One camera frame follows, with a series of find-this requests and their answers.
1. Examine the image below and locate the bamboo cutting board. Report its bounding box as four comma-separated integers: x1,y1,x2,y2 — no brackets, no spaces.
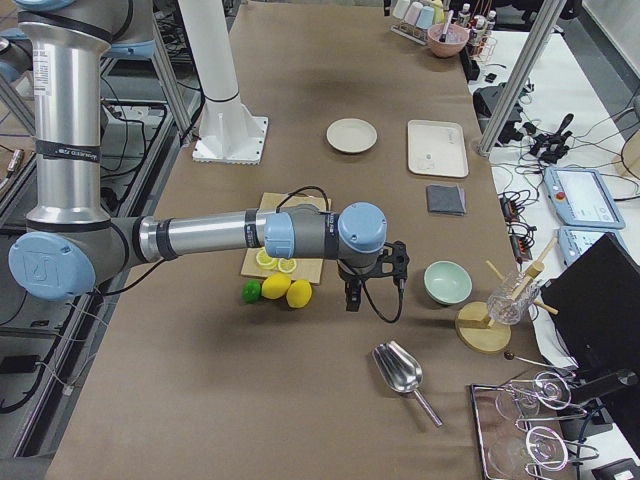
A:
240,192,326,284

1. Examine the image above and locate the lemon slice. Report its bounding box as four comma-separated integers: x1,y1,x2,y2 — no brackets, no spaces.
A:
255,248,278,270
277,258,297,274

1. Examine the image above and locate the black handled steel scoop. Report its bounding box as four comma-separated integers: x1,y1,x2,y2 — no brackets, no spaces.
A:
439,10,455,43

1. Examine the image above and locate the clear glass cup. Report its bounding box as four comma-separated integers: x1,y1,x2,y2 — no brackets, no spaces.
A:
487,271,540,325

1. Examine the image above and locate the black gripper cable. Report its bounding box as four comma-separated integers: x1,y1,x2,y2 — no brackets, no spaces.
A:
360,279,406,324

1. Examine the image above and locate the lower lemon slice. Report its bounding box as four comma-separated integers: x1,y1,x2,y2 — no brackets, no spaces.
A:
255,248,278,270

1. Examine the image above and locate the grey folded cloth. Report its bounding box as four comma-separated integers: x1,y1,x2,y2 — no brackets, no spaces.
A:
426,184,466,216

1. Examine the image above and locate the steel ice scoop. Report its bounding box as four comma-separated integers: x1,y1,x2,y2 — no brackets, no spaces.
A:
372,340,443,428

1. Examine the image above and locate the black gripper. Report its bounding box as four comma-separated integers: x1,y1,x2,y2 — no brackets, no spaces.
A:
337,260,367,312

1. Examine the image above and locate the upper teach pendant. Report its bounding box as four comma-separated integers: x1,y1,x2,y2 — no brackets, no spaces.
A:
543,167,626,230

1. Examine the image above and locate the aluminium frame post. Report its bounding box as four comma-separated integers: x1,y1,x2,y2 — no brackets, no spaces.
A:
477,0,566,158

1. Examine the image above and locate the green lime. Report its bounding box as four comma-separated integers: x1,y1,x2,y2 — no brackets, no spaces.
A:
241,279,262,304

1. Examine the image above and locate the whole lemon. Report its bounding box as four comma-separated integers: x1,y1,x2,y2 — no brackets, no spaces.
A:
286,279,313,309
261,272,291,300

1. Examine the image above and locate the white rabbit tray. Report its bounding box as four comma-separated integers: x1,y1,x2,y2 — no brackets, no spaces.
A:
407,120,469,178

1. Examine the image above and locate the pink ice bucket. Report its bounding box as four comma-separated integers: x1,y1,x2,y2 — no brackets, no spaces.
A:
427,24,469,58

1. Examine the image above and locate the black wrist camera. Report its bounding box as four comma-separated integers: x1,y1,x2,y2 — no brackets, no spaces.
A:
381,241,410,284

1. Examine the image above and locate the teach pendant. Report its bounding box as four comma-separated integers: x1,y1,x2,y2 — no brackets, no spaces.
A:
557,225,626,267
543,167,626,230

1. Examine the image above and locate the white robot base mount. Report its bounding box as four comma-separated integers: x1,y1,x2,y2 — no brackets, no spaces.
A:
179,1,268,165

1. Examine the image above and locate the beige round plate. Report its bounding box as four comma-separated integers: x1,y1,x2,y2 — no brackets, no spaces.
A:
326,118,378,154

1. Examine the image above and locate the wooden cup rack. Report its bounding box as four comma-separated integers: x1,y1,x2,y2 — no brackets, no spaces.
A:
455,237,558,354

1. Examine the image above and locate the upper lemon slice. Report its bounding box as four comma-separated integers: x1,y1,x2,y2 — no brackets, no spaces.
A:
277,258,297,274

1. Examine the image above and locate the lower teach pendant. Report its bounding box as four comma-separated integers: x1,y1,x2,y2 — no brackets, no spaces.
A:
557,225,626,267

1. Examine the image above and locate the wire glass rack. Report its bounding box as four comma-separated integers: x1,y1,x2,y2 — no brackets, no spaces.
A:
468,368,639,480

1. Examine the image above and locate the lower whole lemon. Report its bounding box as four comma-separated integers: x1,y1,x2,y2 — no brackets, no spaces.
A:
261,272,291,300

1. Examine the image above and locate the mint green bowl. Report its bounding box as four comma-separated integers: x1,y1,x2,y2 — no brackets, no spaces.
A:
423,261,472,305

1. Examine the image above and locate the upper whole lemon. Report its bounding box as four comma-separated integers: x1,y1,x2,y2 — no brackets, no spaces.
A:
286,279,313,309

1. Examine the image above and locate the black laptop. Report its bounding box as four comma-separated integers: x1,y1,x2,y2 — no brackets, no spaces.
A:
543,234,639,372

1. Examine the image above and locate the pastel cup rack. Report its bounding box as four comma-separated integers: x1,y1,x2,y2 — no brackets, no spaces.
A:
390,0,446,45

